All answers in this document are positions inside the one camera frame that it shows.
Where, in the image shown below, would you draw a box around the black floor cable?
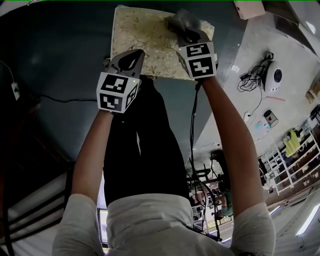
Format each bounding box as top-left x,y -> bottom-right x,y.
19,93 -> 99,104

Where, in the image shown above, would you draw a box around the dark wooden staircase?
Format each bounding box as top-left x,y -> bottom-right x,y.
0,97 -> 78,251

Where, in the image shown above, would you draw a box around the pink flat box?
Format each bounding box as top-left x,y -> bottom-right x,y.
233,0 -> 266,20

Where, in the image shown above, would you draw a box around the person's left forearm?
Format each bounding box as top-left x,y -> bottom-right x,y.
71,109 -> 120,201

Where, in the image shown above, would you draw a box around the black mesh waste bin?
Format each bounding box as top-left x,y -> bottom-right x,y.
263,109 -> 280,128

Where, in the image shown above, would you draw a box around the small white power strip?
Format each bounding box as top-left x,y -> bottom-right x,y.
11,81 -> 21,101

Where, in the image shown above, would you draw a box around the tangle of black cables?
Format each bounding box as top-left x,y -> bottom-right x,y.
237,64 -> 264,94

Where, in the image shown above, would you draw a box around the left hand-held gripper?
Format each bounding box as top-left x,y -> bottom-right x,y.
96,49 -> 146,114

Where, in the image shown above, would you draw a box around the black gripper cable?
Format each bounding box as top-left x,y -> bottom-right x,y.
188,79 -> 223,242

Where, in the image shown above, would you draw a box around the grey wiping cloth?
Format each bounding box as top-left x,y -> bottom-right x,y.
164,8 -> 202,32

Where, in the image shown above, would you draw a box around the grey wooden shelf desk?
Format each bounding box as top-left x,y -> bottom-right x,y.
273,0 -> 320,55

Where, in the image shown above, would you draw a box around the yellow-green cloth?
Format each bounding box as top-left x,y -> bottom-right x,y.
284,128 -> 301,157

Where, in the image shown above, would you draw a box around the person's right forearm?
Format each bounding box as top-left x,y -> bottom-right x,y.
199,74 -> 266,218

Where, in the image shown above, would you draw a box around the thin white cable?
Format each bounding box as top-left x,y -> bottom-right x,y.
0,59 -> 15,85

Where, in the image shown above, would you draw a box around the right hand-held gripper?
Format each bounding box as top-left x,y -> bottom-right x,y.
176,27 -> 218,81

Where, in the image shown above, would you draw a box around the cream upholstered footstool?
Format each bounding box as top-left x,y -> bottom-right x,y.
109,6 -> 215,81

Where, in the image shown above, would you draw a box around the white open shelving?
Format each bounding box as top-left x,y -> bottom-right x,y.
258,129 -> 320,196

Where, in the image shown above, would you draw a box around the white round device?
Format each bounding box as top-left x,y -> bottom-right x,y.
259,51 -> 283,95

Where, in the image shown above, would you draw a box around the person's black trousers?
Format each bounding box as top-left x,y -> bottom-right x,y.
102,77 -> 190,208

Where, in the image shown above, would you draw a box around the person's grey shirt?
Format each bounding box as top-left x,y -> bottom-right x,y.
51,193 -> 277,256

